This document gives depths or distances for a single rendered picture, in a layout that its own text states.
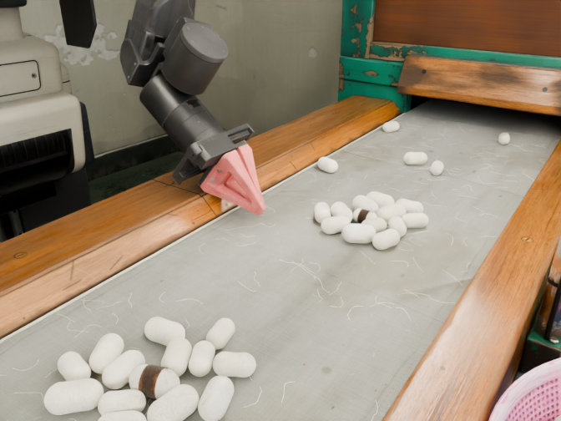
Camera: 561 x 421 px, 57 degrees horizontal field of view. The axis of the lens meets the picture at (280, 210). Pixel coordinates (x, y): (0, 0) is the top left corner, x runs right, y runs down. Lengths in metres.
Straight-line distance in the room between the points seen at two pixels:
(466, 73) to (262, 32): 1.63
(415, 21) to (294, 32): 1.36
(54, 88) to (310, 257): 0.66
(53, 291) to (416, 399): 0.33
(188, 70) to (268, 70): 1.94
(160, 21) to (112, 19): 2.14
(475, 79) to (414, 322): 0.62
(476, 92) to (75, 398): 0.82
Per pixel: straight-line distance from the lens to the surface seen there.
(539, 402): 0.42
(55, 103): 1.01
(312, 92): 2.39
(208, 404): 0.37
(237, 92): 2.70
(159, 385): 0.39
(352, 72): 1.15
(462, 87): 1.01
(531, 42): 1.04
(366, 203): 0.63
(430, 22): 1.08
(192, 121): 0.62
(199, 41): 0.60
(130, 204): 0.63
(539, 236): 0.60
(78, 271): 0.53
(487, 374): 0.40
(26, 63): 1.02
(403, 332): 0.46
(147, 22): 0.67
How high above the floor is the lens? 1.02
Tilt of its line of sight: 26 degrees down
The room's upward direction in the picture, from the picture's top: straight up
